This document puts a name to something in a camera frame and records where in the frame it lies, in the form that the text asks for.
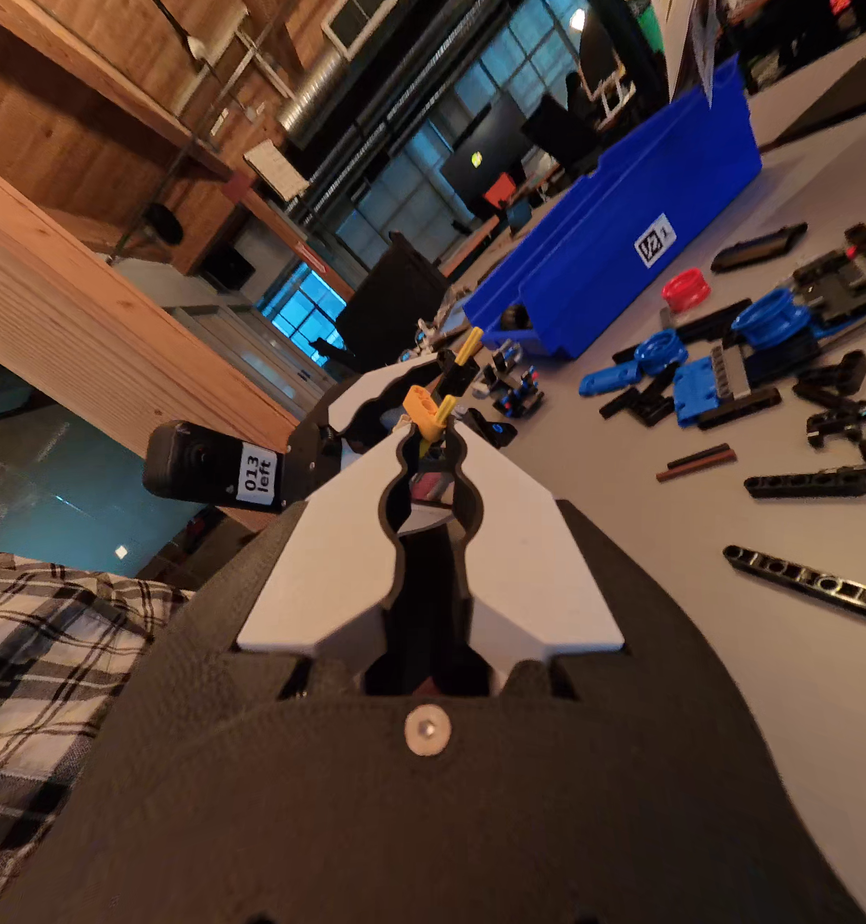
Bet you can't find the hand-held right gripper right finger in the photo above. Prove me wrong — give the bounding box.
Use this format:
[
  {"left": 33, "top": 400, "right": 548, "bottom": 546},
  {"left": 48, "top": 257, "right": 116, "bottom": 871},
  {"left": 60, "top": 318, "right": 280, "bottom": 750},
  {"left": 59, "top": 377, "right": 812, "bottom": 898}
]
[{"left": 443, "top": 422, "right": 625, "bottom": 690}]

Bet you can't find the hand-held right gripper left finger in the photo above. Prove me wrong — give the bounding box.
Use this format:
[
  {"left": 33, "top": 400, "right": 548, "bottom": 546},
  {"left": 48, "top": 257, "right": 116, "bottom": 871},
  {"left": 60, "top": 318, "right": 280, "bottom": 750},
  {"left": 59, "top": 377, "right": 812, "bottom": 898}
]
[{"left": 236, "top": 426, "right": 415, "bottom": 695}]

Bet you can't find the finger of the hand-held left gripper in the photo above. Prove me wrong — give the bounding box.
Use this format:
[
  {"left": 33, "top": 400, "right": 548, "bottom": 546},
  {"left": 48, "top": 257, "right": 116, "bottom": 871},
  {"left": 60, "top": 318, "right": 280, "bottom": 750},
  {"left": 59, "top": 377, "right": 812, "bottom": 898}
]
[
  {"left": 328, "top": 357, "right": 446, "bottom": 436},
  {"left": 398, "top": 504, "right": 455, "bottom": 535}
]

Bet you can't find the orange thin toy beam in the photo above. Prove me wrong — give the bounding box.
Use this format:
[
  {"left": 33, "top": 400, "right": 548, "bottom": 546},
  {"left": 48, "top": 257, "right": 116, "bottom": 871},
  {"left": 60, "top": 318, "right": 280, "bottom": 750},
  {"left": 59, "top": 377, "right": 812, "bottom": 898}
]
[{"left": 401, "top": 385, "right": 450, "bottom": 428}]

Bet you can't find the black toy beam assembly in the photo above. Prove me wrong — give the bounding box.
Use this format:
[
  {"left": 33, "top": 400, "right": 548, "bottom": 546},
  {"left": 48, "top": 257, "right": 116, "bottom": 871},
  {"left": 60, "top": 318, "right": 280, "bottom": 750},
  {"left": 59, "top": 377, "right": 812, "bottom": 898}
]
[{"left": 407, "top": 350, "right": 478, "bottom": 506}]

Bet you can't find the short black toy axle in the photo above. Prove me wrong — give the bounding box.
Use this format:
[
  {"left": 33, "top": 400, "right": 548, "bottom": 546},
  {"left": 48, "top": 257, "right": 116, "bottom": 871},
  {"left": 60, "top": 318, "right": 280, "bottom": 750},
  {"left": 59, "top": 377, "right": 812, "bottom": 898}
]
[{"left": 667, "top": 442, "right": 731, "bottom": 470}]

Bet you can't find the person's left forearm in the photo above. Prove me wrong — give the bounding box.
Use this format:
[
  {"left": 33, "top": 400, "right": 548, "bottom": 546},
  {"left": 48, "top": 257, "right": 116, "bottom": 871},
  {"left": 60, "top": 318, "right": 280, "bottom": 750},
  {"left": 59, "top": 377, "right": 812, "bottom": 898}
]
[{"left": 0, "top": 552, "right": 192, "bottom": 903}]

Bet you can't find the cluttered background desk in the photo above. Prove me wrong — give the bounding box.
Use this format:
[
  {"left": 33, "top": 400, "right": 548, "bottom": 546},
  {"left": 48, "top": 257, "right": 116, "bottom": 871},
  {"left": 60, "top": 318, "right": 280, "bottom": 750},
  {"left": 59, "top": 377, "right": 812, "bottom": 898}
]
[{"left": 397, "top": 285, "right": 477, "bottom": 362}]

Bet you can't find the grey desk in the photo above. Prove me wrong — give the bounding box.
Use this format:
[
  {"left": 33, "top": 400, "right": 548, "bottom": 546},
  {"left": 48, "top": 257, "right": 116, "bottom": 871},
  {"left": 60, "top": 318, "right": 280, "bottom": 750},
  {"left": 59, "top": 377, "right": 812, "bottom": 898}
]
[{"left": 433, "top": 22, "right": 866, "bottom": 924}]

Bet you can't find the black toy piece blue pin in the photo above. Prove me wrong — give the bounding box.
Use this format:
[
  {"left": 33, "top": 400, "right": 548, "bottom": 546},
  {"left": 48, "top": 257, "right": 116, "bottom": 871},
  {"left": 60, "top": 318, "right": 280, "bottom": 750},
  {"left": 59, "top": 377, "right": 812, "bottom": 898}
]
[{"left": 465, "top": 408, "right": 518, "bottom": 449}]

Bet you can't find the black blue toy chassis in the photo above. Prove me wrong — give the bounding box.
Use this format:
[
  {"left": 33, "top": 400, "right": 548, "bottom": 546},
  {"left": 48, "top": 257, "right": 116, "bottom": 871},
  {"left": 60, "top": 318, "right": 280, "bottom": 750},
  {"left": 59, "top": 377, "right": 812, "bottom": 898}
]
[{"left": 476, "top": 343, "right": 545, "bottom": 420}]

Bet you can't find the dark red toy axle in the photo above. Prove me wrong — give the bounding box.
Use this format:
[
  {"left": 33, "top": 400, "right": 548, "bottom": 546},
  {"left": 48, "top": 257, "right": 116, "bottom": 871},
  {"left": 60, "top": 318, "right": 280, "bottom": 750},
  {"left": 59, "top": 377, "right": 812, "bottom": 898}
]
[{"left": 655, "top": 451, "right": 737, "bottom": 483}]

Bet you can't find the blue toy wheel rim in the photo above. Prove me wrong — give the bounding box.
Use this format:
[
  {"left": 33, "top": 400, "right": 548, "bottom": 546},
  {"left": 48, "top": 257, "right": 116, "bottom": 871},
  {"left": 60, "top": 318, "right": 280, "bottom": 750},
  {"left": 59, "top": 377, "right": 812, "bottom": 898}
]
[
  {"left": 732, "top": 289, "right": 813, "bottom": 347},
  {"left": 633, "top": 328, "right": 688, "bottom": 376}
]

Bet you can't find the large black screen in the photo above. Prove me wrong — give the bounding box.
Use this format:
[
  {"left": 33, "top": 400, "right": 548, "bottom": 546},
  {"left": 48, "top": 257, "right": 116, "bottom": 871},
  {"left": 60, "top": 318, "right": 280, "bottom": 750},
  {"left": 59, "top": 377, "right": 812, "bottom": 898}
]
[{"left": 440, "top": 94, "right": 542, "bottom": 210}]

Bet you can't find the long black toy beam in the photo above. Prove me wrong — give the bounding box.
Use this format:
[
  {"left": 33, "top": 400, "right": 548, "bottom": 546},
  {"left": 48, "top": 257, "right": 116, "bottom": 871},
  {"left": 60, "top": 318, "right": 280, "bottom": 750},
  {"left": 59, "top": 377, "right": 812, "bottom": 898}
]
[{"left": 723, "top": 545, "right": 866, "bottom": 625}]

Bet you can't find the tagged blue storage bin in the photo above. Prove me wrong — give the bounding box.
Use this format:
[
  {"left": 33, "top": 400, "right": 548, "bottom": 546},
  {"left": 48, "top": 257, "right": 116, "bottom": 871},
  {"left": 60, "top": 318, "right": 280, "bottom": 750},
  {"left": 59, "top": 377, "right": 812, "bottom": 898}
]
[{"left": 463, "top": 54, "right": 763, "bottom": 359}]

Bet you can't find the pile of black toy beams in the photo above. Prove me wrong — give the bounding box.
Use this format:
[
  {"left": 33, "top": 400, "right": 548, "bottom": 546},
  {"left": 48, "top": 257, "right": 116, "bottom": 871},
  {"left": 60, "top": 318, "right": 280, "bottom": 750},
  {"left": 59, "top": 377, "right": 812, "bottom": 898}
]
[{"left": 599, "top": 289, "right": 866, "bottom": 499}]

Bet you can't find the red toy wheel rim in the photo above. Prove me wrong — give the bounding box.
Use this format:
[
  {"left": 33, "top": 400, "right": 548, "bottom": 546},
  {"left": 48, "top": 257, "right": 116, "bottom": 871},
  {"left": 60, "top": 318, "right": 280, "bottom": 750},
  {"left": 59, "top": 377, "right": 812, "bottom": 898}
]
[{"left": 661, "top": 269, "right": 711, "bottom": 313}]

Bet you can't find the black rounded toy tile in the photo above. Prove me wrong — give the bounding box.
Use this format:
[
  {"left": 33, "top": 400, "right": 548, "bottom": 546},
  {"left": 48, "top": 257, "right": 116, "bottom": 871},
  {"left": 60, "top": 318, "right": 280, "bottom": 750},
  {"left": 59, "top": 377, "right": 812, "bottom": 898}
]
[{"left": 711, "top": 222, "right": 809, "bottom": 274}]

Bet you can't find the silver ventilation duct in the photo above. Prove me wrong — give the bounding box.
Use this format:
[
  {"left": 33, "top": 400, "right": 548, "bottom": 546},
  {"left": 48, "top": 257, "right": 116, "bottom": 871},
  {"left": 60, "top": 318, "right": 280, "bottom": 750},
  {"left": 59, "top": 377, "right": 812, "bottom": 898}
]
[{"left": 277, "top": 51, "right": 347, "bottom": 145}]

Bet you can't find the black toy frame assembly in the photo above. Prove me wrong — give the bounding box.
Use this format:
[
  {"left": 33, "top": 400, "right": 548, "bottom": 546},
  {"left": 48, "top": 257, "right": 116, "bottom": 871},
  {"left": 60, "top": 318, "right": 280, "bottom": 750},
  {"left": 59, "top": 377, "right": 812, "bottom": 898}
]
[{"left": 794, "top": 224, "right": 866, "bottom": 326}]

